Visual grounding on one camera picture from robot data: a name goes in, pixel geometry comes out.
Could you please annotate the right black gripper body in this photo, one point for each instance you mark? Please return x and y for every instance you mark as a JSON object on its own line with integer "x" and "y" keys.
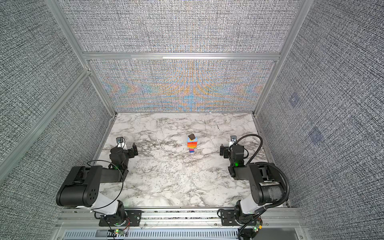
{"x": 226, "y": 149}

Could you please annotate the dark brown triangular block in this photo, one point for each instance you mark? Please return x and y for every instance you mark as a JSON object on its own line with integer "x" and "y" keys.
{"x": 192, "y": 137}

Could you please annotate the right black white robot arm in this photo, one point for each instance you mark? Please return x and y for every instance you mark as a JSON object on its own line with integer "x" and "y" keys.
{"x": 268, "y": 184}

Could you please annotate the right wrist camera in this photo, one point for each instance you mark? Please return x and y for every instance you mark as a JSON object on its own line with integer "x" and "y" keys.
{"x": 233, "y": 139}

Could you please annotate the light blue wood block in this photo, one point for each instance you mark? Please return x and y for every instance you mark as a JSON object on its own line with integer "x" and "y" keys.
{"x": 192, "y": 141}

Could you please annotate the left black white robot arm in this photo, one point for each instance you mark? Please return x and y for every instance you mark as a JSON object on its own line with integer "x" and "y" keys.
{"x": 81, "y": 188}

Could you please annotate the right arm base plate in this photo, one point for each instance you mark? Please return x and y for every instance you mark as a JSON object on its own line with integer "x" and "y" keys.
{"x": 228, "y": 218}

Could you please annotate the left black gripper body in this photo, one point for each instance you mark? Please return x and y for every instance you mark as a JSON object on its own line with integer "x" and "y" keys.
{"x": 130, "y": 154}

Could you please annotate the aluminium enclosure frame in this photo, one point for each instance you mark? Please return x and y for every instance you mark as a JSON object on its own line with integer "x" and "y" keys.
{"x": 15, "y": 155}

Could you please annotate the aluminium front rail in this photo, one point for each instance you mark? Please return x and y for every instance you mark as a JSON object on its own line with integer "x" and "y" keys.
{"x": 182, "y": 224}

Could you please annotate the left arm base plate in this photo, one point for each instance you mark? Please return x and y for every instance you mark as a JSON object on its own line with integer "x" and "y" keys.
{"x": 131, "y": 218}

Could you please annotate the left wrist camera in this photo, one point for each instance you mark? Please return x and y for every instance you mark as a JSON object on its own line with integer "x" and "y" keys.
{"x": 121, "y": 142}

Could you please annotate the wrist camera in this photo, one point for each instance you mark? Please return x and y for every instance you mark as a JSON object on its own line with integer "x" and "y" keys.
{"x": 121, "y": 142}
{"x": 233, "y": 139}

